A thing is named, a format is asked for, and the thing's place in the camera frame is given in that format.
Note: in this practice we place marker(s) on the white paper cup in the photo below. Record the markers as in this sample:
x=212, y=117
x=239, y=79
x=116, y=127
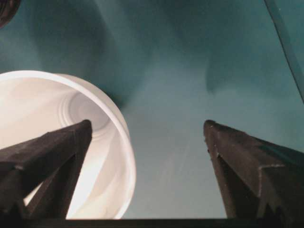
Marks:
x=47, y=102

